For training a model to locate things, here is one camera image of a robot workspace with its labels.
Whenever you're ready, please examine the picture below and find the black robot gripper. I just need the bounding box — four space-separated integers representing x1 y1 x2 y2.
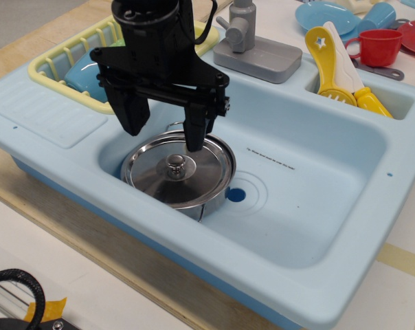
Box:
91 1 229 152

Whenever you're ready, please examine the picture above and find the silver steel pot lid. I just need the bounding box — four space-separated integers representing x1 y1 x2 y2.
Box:
120 130 236 209

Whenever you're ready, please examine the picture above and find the silver steel pot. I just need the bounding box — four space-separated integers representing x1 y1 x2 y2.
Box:
124 120 237 223

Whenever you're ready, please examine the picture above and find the green item in rack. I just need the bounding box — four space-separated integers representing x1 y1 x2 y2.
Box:
110 38 125 47

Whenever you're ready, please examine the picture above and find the blue cup in rack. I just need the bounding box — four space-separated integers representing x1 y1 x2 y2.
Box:
65 49 107 103

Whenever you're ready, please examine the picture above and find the grey toy faucet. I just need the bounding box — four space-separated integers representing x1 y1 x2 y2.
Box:
214 1 302 84

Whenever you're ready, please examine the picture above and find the yellow dish drying rack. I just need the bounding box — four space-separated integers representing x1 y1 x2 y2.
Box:
27 16 221 115

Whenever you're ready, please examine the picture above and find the light blue toy sink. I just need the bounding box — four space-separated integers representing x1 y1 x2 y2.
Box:
0 55 415 329

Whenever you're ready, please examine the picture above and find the blue toy plate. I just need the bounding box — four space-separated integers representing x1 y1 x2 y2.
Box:
295 1 361 35

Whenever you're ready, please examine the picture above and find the white yellow toy knife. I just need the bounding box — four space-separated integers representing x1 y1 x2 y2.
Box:
323 21 392 118

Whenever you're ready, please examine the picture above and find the cream toy item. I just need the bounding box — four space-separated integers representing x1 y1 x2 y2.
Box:
336 0 378 14

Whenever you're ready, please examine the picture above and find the red toy cup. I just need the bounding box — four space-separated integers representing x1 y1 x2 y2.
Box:
345 29 403 67

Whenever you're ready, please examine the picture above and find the grey toy utensil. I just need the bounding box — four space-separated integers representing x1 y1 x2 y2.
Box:
352 59 405 81

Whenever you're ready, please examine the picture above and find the blue toy cup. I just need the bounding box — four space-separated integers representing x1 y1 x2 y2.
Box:
357 2 396 33

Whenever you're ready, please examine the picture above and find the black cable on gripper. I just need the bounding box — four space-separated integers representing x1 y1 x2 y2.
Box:
179 0 218 45

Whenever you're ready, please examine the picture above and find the black braided cable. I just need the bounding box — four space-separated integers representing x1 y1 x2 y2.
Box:
0 268 46 330

